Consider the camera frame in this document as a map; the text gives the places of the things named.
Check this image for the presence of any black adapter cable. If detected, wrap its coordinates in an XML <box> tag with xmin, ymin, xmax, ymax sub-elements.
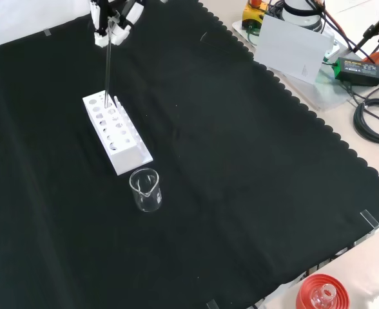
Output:
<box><xmin>346</xmin><ymin>73</ymin><xmax>379</xmax><ymax>108</ymax></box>

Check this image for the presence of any black bench cloth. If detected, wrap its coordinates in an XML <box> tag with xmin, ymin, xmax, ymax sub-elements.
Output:
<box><xmin>0</xmin><ymin>0</ymin><xmax>379</xmax><ymax>309</ymax></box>

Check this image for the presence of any clear round-bottom flask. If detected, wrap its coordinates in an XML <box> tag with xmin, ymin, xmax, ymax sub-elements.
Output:
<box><xmin>309</xmin><ymin>283</ymin><xmax>338</xmax><ymax>309</ymax></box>

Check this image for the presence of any yellow stop button box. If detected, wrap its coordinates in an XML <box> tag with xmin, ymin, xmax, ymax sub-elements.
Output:
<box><xmin>242</xmin><ymin>0</ymin><xmax>269</xmax><ymax>30</ymax></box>

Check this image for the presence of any pale board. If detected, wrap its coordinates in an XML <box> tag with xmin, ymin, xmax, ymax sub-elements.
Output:
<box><xmin>255</xmin><ymin>14</ymin><xmax>329</xmax><ymax>85</ymax></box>

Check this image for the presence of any coiled black cable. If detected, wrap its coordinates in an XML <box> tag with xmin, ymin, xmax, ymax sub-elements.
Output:
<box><xmin>353</xmin><ymin>98</ymin><xmax>379</xmax><ymax>145</ymax></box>

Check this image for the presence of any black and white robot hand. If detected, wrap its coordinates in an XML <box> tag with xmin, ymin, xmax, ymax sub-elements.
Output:
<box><xmin>89</xmin><ymin>0</ymin><xmax>145</xmax><ymax>48</ymax></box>

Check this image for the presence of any white test tube rack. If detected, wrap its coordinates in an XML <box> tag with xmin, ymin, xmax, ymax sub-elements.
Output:
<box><xmin>82</xmin><ymin>91</ymin><xmax>154</xmax><ymax>176</ymax></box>

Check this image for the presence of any pale translucent base plate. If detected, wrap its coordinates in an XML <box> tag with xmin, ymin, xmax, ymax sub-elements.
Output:
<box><xmin>230</xmin><ymin>18</ymin><xmax>365</xmax><ymax>113</ymax></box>

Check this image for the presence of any black tripod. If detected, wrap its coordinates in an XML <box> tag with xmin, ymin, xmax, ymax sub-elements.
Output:
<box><xmin>353</xmin><ymin>3</ymin><xmax>379</xmax><ymax>56</ymax></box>

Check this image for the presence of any black power adapter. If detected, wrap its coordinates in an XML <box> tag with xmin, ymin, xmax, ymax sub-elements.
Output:
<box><xmin>333</xmin><ymin>57</ymin><xmax>379</xmax><ymax>88</ymax></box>

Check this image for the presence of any clear glass beaker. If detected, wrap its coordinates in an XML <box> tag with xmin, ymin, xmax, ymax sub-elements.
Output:
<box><xmin>128</xmin><ymin>167</ymin><xmax>163</xmax><ymax>213</ymax></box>

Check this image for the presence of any red ribbed flask stand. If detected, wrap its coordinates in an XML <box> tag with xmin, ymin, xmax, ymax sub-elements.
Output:
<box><xmin>296</xmin><ymin>273</ymin><xmax>351</xmax><ymax>309</ymax></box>

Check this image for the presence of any orange plastic piece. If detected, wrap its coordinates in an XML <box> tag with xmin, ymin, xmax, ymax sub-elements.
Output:
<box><xmin>362</xmin><ymin>50</ymin><xmax>379</xmax><ymax>64</ymax></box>

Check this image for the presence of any orange flat cable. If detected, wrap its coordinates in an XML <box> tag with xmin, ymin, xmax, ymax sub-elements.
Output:
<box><xmin>320</xmin><ymin>6</ymin><xmax>351</xmax><ymax>42</ymax></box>

